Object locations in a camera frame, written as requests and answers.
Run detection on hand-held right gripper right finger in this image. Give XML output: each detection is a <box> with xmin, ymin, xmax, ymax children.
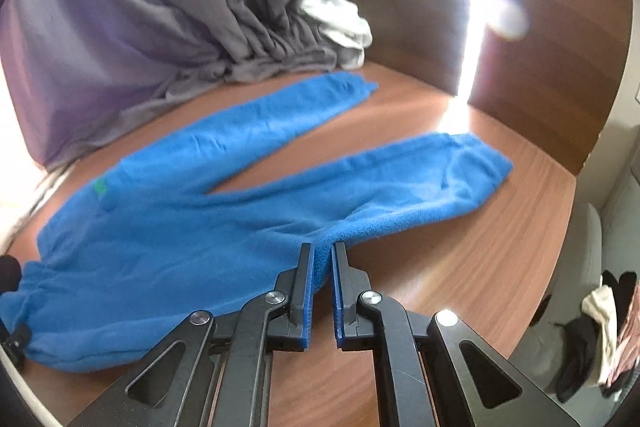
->
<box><xmin>331</xmin><ymin>241</ymin><xmax>583</xmax><ymax>427</ymax></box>

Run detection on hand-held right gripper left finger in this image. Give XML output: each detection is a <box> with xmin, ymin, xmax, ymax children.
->
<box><xmin>65</xmin><ymin>243</ymin><xmax>316</xmax><ymax>427</ymax></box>

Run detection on blue fleece pants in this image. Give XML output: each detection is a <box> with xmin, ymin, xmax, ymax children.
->
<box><xmin>0</xmin><ymin>73</ymin><xmax>515</xmax><ymax>374</ymax></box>

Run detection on black garment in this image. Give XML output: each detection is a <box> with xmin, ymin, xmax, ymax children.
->
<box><xmin>555</xmin><ymin>269</ymin><xmax>639</xmax><ymax>403</ymax></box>

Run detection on grey sofa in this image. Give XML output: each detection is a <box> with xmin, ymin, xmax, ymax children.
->
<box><xmin>510</xmin><ymin>147</ymin><xmax>640</xmax><ymax>408</ymax></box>

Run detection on beige garment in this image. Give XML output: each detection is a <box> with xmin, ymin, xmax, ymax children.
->
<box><xmin>580</xmin><ymin>285</ymin><xmax>622</xmax><ymax>388</ymax></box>

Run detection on white sheer curtain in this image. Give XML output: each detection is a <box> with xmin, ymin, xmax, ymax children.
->
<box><xmin>300</xmin><ymin>0</ymin><xmax>374</xmax><ymax>70</ymax></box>

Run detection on pink garment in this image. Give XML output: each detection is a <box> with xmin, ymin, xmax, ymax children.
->
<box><xmin>600</xmin><ymin>302</ymin><xmax>640</xmax><ymax>399</ymax></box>

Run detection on dark navy cloth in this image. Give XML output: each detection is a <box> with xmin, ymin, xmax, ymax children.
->
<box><xmin>0</xmin><ymin>255</ymin><xmax>23</xmax><ymax>293</ymax></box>

